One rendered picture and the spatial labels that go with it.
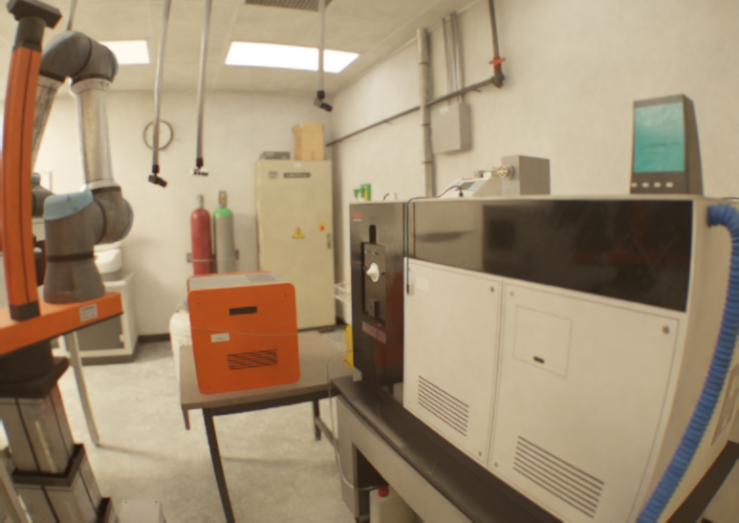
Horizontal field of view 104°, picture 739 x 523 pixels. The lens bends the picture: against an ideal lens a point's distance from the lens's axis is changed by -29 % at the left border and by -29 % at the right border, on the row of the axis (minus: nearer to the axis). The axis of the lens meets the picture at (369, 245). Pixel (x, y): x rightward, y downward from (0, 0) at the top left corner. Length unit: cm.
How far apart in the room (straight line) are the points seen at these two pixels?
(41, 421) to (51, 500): 19
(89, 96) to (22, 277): 50
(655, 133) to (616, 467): 56
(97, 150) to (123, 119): 372
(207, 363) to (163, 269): 309
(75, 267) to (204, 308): 77
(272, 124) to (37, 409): 431
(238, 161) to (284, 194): 70
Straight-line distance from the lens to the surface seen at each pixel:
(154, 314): 475
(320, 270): 452
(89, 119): 109
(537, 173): 123
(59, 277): 92
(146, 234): 463
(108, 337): 418
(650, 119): 74
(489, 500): 105
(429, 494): 117
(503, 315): 86
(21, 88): 83
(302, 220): 441
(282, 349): 167
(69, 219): 92
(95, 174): 105
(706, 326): 74
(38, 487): 97
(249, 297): 159
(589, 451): 80
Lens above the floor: 142
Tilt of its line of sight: 5 degrees down
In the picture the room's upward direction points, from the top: 1 degrees counter-clockwise
